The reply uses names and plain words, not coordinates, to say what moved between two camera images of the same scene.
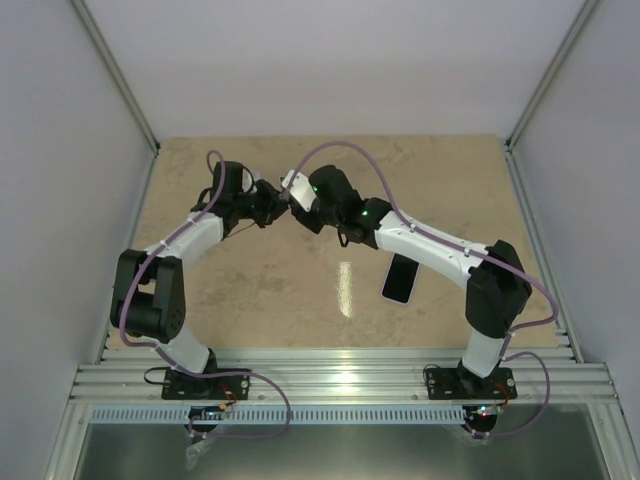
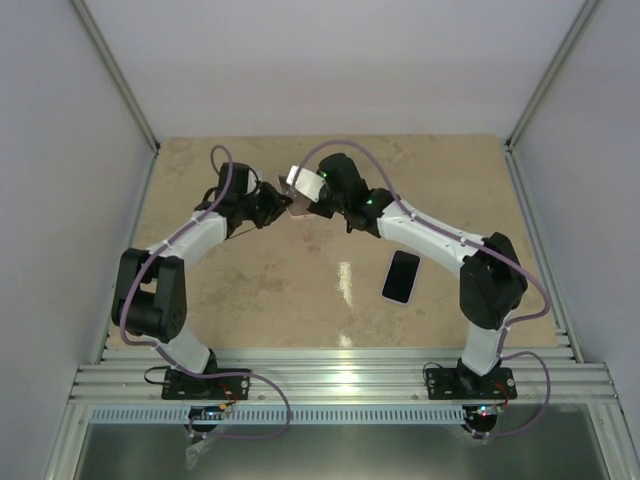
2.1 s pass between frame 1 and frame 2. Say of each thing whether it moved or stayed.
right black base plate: stayed
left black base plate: stayed
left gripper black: stayed
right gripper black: moved
